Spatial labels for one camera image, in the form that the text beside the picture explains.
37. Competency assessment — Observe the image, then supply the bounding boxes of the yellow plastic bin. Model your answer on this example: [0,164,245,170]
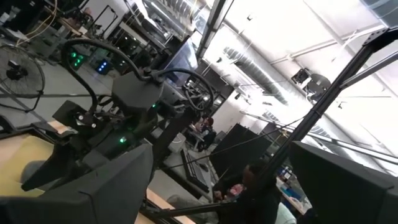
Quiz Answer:
[0,135,55,197]

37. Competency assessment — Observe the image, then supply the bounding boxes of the silver ceiling duct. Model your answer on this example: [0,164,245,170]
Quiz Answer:
[222,45,292,106]

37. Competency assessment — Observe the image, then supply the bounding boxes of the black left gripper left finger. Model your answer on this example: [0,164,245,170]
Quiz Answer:
[0,143,154,224]

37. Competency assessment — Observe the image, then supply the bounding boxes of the black keyboard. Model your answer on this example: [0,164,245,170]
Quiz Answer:
[179,148,211,194]

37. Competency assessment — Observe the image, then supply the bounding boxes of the black ceiling cable reel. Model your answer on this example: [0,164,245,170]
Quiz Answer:
[290,67,333,103]

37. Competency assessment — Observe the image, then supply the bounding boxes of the person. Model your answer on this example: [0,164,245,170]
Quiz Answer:
[213,160,282,224]
[195,115,218,153]

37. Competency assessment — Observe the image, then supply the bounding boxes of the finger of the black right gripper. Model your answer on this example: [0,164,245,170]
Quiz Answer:
[21,144,79,192]

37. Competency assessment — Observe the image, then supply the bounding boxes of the black floor fan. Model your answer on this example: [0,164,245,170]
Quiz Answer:
[0,43,47,113]

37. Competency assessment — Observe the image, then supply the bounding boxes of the black panel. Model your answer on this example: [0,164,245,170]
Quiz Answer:
[208,123,274,183]

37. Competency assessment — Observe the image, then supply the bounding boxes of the large display screen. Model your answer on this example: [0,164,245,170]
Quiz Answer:
[161,36,200,88]

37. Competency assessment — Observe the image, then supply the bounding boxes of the black aluminium rig frame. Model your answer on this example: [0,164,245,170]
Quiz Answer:
[139,26,398,224]

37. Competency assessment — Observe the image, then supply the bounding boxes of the computer with blue lights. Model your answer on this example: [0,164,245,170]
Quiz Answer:
[95,58,113,75]

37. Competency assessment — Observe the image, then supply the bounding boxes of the white waste bin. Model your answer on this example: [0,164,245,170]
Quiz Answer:
[169,133,187,154]

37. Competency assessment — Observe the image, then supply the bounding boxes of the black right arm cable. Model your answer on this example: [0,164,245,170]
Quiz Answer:
[60,37,150,113]
[155,67,215,111]

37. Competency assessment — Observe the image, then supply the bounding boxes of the computer with green lights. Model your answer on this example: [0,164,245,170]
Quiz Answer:
[67,46,88,71]

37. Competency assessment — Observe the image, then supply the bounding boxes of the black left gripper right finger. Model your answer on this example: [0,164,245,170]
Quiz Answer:
[289,141,398,224]

